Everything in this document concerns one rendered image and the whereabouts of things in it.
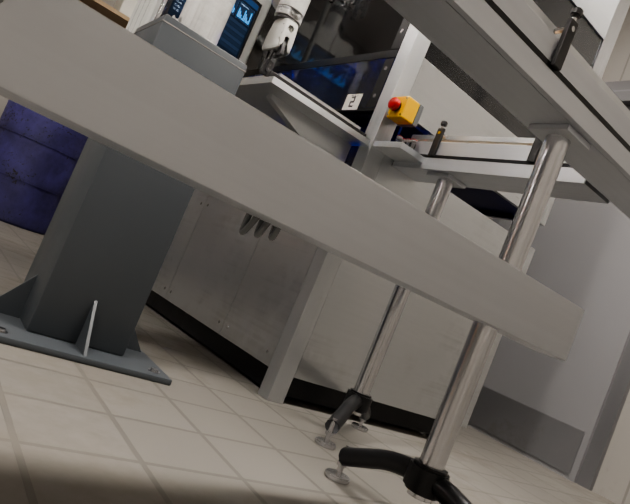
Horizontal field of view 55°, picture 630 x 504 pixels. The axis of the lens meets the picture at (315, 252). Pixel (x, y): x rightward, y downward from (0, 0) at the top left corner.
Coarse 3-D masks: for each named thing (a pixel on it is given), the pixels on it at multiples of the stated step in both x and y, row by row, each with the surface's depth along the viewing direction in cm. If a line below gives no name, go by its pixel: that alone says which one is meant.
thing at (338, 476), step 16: (352, 448) 131; (368, 448) 128; (352, 464) 129; (368, 464) 125; (384, 464) 122; (400, 464) 119; (416, 464) 114; (336, 480) 130; (416, 480) 113; (432, 480) 112; (448, 480) 113; (432, 496) 112; (448, 496) 109; (464, 496) 109
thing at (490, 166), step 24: (432, 144) 184; (456, 144) 178; (480, 144) 171; (528, 144) 162; (408, 168) 191; (432, 168) 182; (456, 168) 175; (480, 168) 168; (504, 168) 161; (528, 168) 155; (552, 192) 157; (576, 192) 150
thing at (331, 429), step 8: (352, 392) 177; (344, 400) 179; (352, 400) 170; (360, 400) 175; (368, 400) 177; (344, 408) 165; (352, 408) 167; (360, 408) 176; (368, 408) 178; (336, 416) 160; (344, 416) 162; (360, 416) 197; (368, 416) 197; (328, 424) 159; (336, 424) 158; (352, 424) 199; (360, 424) 200; (328, 432) 158; (336, 432) 159; (320, 440) 157; (328, 440) 158; (328, 448) 156
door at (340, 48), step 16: (368, 0) 225; (352, 16) 229; (368, 16) 221; (384, 16) 213; (400, 16) 205; (352, 32) 225; (368, 32) 217; (384, 32) 209; (336, 48) 230; (352, 48) 221; (368, 48) 213; (384, 48) 206
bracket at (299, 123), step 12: (276, 108) 182; (288, 108) 183; (288, 120) 183; (300, 120) 186; (312, 120) 188; (300, 132) 186; (312, 132) 189; (324, 132) 192; (324, 144) 192; (336, 144) 195; (348, 144) 198; (336, 156) 196
